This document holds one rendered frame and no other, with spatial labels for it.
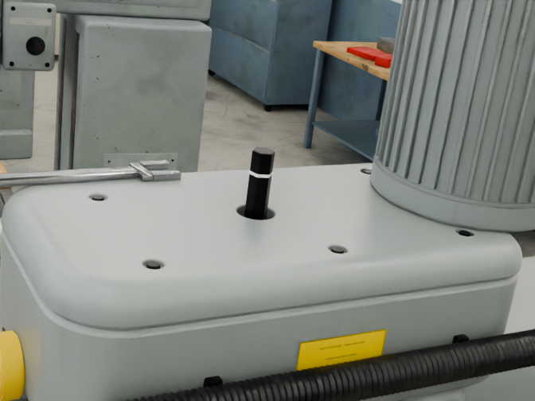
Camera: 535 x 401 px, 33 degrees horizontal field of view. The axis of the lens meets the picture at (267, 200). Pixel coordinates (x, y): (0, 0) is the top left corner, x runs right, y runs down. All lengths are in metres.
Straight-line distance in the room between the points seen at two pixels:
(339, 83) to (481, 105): 7.58
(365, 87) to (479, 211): 7.21
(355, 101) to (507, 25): 7.38
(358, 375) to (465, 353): 0.12
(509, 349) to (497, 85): 0.25
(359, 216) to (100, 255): 0.27
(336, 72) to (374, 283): 7.72
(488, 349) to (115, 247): 0.36
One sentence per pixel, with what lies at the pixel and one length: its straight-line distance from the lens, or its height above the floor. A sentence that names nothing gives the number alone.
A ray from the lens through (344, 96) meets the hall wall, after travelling 8.37.
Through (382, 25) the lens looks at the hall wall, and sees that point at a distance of 7.90.
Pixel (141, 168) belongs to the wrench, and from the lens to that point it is 0.91.
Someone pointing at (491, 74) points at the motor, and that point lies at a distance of 0.86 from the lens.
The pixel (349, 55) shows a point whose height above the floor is 0.88.
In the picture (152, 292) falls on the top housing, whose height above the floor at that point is 1.88.
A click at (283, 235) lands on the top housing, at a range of 0.80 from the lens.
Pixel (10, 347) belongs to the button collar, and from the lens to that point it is 0.81.
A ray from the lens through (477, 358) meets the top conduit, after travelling 0.86.
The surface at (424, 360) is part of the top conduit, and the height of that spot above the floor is 1.80.
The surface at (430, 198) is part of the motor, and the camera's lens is 0.89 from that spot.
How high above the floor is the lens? 2.20
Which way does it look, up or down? 21 degrees down
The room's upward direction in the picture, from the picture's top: 8 degrees clockwise
